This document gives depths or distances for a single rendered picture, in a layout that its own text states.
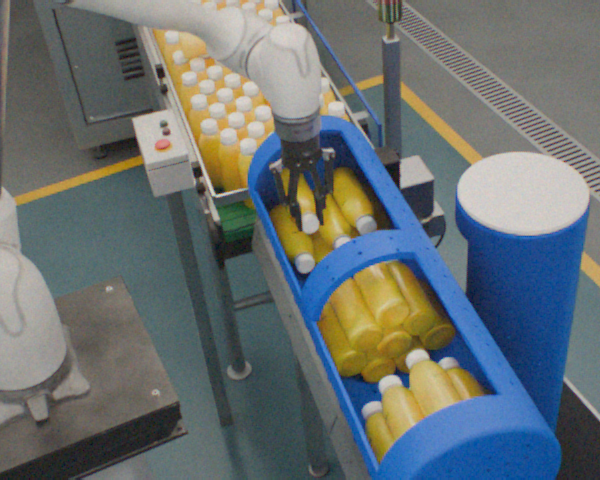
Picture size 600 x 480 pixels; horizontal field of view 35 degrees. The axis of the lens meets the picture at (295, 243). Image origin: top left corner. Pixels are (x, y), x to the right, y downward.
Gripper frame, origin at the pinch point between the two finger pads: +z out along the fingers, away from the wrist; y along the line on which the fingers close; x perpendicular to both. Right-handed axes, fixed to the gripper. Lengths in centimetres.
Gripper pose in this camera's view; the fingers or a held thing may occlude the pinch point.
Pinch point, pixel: (308, 212)
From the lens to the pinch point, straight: 191.0
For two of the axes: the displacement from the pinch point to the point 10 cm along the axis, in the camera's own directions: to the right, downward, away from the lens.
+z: 1.0, 7.4, 6.7
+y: 9.5, -2.6, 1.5
